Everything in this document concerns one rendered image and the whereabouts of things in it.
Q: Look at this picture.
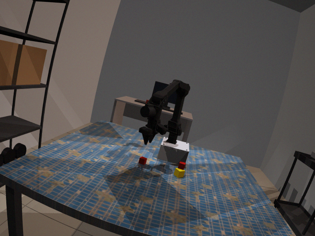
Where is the yellow cube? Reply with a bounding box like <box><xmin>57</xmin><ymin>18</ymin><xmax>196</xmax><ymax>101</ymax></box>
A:
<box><xmin>174</xmin><ymin>168</ymin><xmax>185</xmax><ymax>178</ymax></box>

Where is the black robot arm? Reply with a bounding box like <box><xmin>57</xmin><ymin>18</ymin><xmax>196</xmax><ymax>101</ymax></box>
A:
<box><xmin>140</xmin><ymin>79</ymin><xmax>190</xmax><ymax>144</ymax></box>

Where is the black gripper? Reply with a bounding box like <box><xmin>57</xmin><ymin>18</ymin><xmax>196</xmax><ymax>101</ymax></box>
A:
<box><xmin>139</xmin><ymin>117</ymin><xmax>160</xmax><ymax>145</ymax></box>

